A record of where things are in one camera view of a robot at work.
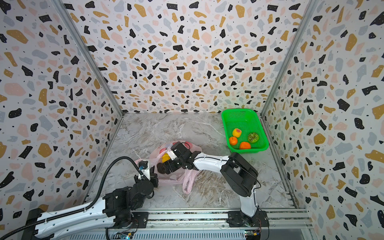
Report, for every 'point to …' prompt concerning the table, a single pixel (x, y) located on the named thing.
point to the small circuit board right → (253, 234)
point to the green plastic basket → (248, 121)
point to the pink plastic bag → (183, 176)
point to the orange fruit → (245, 145)
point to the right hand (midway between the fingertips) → (163, 164)
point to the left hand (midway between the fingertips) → (156, 166)
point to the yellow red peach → (237, 132)
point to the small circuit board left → (125, 235)
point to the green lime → (253, 137)
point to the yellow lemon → (166, 157)
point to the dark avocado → (160, 168)
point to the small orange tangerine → (233, 140)
